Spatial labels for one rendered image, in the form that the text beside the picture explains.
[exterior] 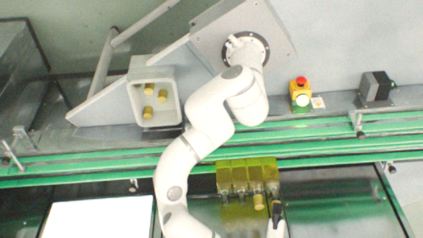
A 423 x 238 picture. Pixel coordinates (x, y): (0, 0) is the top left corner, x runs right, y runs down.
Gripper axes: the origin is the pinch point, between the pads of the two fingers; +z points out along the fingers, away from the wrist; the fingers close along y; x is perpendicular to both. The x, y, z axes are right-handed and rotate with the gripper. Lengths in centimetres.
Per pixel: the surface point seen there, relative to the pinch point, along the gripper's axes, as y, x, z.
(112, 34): 12, 97, 87
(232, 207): -12.7, 17.3, 7.0
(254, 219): -12.8, 8.4, 3.3
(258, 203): 1.3, 6.4, 1.4
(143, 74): 34, 51, 26
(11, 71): 14, 129, 46
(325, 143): 5.8, -14.8, 29.0
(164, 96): 24, 45, 27
